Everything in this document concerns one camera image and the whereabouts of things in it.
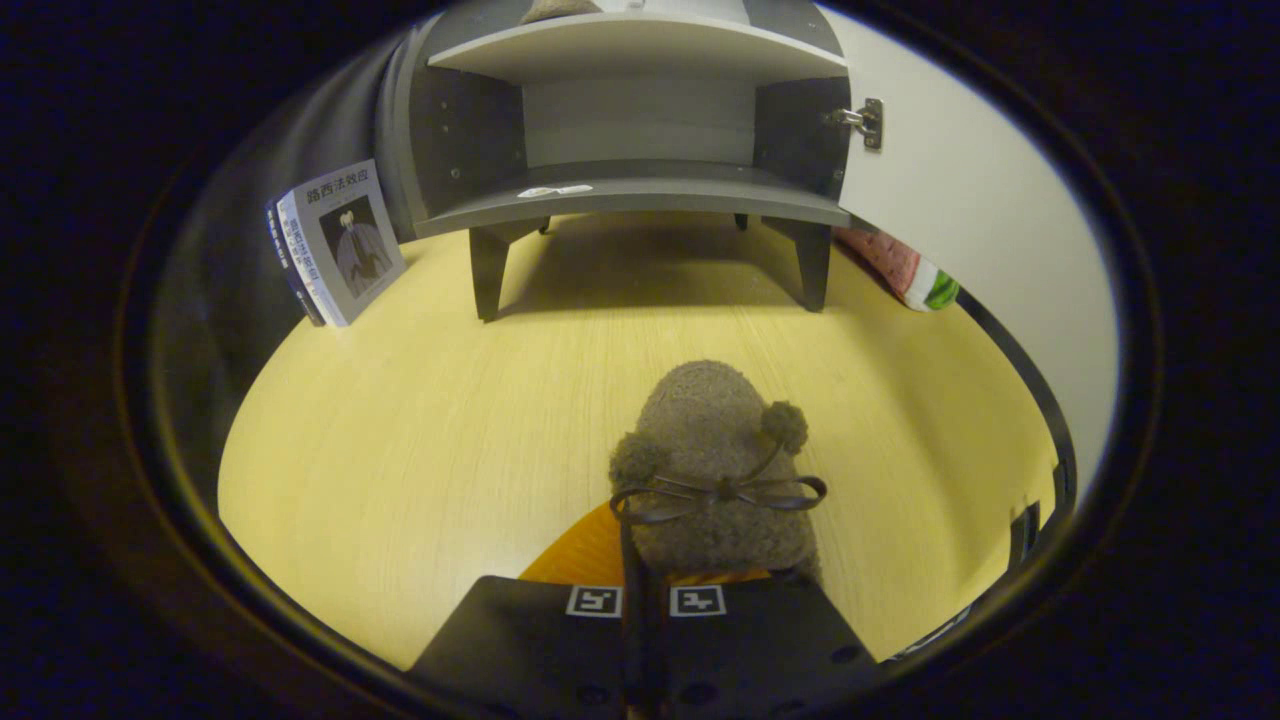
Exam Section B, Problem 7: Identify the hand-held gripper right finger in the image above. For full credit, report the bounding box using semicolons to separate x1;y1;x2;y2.
645;570;881;720

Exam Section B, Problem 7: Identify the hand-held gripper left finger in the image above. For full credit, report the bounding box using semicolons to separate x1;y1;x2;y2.
405;503;641;720

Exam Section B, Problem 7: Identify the black door handle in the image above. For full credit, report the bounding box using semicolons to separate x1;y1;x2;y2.
1008;500;1043;573

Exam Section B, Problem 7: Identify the grey shoe cabinet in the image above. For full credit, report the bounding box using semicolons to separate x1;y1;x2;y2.
380;0;881;323

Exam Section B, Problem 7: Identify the white shoe cabinet door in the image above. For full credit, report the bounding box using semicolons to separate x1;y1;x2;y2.
815;5;1121;521

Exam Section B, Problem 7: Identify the metal door hinge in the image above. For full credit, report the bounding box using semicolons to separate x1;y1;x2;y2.
825;98;885;151

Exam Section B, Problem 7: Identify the watermelon slice toy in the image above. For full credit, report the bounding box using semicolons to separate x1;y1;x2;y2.
835;228;961;313

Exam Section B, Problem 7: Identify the grey cover book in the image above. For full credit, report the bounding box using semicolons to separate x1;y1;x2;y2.
278;160;407;328

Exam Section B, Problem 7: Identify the dark blue spine book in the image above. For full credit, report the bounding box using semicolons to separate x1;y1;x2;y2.
265;195;326;326

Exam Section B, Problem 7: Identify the black backdrop cloth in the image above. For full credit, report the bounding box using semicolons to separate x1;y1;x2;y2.
160;30;421;501

